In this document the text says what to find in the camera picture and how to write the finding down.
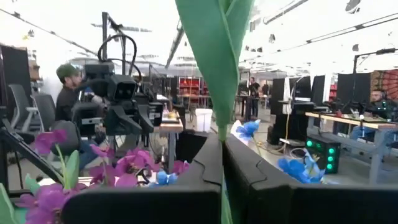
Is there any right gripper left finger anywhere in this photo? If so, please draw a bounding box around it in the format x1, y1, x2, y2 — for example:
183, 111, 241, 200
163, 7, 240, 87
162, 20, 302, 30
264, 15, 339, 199
62, 133, 223, 224

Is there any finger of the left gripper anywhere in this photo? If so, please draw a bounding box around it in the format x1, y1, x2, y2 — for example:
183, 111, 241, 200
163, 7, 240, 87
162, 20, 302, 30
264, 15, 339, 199
136, 105, 155, 135
105, 106, 144, 136

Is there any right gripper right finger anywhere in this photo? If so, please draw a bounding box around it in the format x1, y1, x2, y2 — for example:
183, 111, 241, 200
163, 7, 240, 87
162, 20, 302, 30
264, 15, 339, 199
223, 134, 398, 224

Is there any blue artificial flower bunch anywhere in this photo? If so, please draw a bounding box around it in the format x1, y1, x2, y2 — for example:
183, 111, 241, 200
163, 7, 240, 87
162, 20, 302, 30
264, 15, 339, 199
155, 119, 326, 186

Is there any magenta artificial flower bunch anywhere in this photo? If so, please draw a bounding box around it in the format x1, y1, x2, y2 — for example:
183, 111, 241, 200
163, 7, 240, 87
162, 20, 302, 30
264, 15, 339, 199
15, 129, 191, 224

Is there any pink artificial tulip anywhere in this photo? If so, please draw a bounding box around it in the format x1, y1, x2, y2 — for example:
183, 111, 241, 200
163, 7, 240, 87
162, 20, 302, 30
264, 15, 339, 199
174, 0, 256, 224

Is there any wooden-top desk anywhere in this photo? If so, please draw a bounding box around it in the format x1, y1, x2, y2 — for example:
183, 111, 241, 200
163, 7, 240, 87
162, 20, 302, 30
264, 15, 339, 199
153, 119, 185, 169

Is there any person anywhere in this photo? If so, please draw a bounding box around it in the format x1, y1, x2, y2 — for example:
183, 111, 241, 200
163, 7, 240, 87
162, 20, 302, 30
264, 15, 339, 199
369, 89, 396, 119
55, 63, 95, 124
248, 77, 262, 119

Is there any grey office chair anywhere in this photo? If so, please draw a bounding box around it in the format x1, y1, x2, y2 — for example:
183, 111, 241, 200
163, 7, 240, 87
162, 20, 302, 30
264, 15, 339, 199
8, 83, 35, 132
30, 92, 57, 133

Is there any red storage shelf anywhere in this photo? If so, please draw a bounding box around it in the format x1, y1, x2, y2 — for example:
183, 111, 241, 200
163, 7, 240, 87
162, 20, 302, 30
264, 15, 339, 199
177, 77, 203, 98

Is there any black computer with green fans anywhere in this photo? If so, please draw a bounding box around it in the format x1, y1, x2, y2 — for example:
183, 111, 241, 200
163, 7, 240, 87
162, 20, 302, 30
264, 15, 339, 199
305, 133, 342, 175

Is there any black partition panel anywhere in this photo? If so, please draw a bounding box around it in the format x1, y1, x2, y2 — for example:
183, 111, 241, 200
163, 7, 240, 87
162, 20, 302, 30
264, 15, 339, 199
0, 45, 32, 107
336, 72, 373, 107

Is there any workbench with grey legs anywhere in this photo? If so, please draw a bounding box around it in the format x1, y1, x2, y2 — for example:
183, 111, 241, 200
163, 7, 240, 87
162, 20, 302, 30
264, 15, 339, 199
305, 111, 398, 185

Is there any black boom stand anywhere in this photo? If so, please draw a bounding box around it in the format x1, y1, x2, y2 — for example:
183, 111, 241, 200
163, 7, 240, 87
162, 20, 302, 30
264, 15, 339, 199
352, 47, 398, 91

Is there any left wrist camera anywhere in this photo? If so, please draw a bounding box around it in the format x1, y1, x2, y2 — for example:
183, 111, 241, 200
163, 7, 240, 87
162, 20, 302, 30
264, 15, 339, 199
107, 74, 138, 107

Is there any black diagonal frame strut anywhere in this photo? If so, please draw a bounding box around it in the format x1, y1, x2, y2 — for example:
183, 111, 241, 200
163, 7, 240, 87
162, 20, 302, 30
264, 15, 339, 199
0, 126, 65, 185

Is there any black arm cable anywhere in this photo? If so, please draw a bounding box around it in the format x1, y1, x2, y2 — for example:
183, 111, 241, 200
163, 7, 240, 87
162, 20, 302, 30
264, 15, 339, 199
97, 33, 139, 83

